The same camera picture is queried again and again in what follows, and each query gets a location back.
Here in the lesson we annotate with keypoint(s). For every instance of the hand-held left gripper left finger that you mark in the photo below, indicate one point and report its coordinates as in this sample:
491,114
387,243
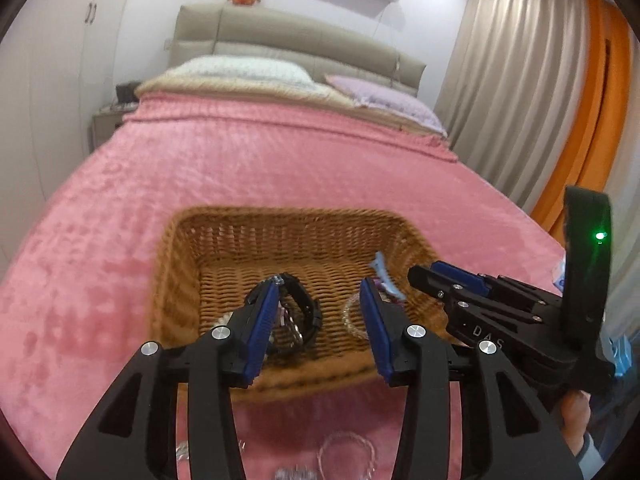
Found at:
261,332

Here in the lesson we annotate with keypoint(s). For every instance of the purple hair accessory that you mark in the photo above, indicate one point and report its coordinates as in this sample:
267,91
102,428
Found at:
387,291

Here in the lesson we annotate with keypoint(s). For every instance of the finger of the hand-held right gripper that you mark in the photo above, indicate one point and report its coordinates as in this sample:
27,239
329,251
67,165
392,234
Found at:
450,305
462,276

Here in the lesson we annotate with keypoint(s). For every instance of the orange curtain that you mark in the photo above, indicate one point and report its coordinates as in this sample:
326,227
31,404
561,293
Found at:
585,120

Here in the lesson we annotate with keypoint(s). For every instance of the white patterned pillow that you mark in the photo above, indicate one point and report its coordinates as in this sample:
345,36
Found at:
245,69

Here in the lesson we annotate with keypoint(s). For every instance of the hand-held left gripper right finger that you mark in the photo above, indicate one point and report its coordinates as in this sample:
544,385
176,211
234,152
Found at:
376,332

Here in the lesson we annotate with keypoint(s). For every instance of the person's right hand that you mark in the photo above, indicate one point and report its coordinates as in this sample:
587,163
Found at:
574,417

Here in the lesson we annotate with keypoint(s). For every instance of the lilac pillow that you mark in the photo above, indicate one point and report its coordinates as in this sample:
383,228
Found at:
385,102

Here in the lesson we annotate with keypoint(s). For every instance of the silver metal wristwatch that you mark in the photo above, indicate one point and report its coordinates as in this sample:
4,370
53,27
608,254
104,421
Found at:
289,327

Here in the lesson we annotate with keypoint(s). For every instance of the white wardrobe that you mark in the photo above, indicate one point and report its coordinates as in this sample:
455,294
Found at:
60,60

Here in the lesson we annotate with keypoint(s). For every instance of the beige bed cover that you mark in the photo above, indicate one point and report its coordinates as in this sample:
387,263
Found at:
310,94

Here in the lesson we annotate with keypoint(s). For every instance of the black device on nightstand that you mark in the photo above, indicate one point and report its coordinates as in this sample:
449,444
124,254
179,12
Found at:
127,91

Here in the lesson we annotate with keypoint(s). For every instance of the black wristwatch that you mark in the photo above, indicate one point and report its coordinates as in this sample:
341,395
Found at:
306,305

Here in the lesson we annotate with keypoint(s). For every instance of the grey nightstand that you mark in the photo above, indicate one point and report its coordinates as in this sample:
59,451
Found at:
106,122

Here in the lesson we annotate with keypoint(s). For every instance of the person's right forearm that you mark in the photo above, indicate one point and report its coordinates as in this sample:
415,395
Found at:
590,460

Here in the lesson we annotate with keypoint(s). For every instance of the beige padded headboard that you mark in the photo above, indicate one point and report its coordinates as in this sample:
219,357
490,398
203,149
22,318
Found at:
300,35

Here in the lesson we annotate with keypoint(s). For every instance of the brown wicker basket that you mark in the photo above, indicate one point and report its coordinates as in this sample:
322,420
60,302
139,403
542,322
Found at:
310,255

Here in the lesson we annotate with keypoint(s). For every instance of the pink plush blanket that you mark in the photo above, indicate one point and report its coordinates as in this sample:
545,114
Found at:
200,170

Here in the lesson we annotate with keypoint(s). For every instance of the grey curtain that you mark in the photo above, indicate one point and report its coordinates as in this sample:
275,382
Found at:
515,85

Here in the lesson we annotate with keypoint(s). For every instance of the light blue hair clip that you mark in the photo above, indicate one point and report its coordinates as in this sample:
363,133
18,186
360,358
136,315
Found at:
382,270

